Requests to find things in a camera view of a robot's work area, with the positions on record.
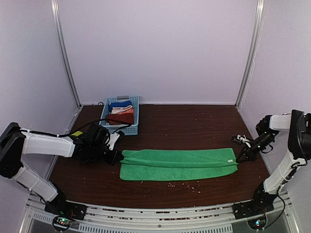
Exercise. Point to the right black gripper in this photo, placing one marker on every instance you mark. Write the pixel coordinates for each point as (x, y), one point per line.
(251, 155)

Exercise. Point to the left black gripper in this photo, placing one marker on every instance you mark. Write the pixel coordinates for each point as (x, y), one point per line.
(112, 159)

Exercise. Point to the dark red towel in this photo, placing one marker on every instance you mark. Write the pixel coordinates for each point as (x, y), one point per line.
(118, 119)

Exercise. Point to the green microfiber towel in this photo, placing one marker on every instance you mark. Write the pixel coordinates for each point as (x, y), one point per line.
(177, 165)

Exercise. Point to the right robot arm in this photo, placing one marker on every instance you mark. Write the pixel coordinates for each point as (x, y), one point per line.
(297, 126)

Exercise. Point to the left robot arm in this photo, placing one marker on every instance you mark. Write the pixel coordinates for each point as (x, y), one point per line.
(16, 142)

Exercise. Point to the yellow green bowl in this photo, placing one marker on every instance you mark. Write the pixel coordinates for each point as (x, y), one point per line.
(77, 133)

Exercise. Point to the orange white rolled towel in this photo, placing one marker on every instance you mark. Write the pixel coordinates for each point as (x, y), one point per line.
(123, 110)

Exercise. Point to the light blue plastic basket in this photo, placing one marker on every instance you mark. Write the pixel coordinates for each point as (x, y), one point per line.
(128, 129)

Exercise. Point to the blue rolled towel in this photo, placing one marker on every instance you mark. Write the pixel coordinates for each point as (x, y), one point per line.
(123, 104)

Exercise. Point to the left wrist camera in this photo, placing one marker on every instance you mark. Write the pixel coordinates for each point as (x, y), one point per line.
(98, 135)

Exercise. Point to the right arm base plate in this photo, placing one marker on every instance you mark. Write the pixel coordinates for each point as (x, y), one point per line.
(249, 209)

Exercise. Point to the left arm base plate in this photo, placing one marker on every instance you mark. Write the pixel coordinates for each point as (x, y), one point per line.
(72, 210)

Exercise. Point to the aluminium front rail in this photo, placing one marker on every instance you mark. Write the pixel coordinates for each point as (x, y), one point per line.
(220, 218)

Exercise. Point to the right aluminium post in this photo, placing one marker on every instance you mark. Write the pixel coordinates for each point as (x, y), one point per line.
(257, 28)

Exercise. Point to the aluminium post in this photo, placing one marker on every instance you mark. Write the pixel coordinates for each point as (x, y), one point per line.
(63, 50)
(257, 28)

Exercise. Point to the left aluminium post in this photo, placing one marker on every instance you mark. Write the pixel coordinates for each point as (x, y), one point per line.
(63, 50)

